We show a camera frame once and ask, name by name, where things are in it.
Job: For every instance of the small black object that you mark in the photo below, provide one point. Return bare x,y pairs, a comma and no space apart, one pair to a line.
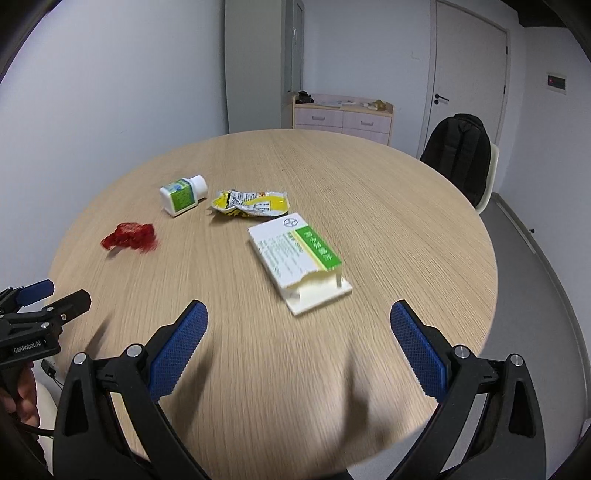
304,98

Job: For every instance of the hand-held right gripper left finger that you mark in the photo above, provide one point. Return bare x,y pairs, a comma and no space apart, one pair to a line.
178,350

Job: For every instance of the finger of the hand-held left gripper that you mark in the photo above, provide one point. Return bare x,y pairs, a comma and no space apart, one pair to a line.
37,288
71,304

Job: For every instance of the red crumpled wrapper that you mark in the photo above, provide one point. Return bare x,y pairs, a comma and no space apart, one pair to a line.
131,235

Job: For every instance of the round wooden table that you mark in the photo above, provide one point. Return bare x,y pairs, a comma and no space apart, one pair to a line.
323,184

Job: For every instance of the white plastic chair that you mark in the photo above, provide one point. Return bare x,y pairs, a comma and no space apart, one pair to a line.
491,175

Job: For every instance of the small yellow object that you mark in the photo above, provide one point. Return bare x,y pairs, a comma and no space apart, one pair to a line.
380,105

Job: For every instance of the dark wall panel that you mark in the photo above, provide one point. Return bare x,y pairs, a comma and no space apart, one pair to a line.
557,83

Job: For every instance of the white pill bottle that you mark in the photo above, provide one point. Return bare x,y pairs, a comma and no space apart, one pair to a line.
180,196

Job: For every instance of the yellow crumpled wrapper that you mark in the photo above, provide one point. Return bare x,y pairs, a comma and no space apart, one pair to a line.
258,205

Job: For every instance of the white green medicine box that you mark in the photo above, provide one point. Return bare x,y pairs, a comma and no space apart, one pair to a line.
286,249

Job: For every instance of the grey wall panel door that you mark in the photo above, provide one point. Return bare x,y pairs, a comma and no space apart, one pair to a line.
293,46

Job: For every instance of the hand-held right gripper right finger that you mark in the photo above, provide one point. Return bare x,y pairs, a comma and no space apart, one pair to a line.
418,350

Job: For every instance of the black backpack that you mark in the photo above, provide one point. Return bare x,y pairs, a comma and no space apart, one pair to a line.
457,152

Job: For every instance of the white door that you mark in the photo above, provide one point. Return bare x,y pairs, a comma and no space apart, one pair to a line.
471,69

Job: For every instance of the person's left hand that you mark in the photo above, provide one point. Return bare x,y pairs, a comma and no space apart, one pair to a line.
25,397

